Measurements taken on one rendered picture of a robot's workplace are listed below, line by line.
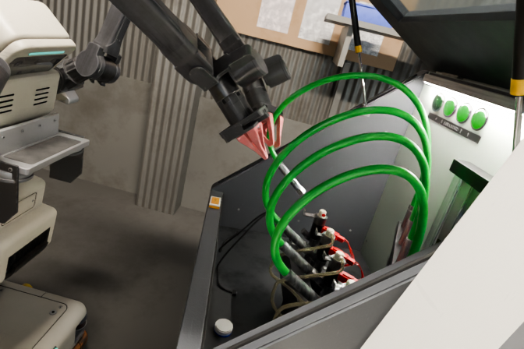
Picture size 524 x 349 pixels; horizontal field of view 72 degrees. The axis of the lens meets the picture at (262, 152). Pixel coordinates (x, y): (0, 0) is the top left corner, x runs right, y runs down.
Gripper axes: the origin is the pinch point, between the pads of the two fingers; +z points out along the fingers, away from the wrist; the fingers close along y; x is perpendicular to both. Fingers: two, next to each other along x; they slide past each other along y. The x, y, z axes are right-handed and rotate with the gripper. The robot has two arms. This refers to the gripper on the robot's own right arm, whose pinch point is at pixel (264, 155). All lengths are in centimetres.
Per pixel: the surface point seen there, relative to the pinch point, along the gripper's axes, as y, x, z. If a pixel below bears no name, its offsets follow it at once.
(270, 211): 1.0, -16.6, 6.5
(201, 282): -21.1, -14.0, 14.5
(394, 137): 24.9, -12.4, 5.8
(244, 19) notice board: -20, 172, -58
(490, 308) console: 25, -40, 17
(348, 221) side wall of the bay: 0, 38, 39
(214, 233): -23.6, 4.3, 12.1
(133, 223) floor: -151, 130, 19
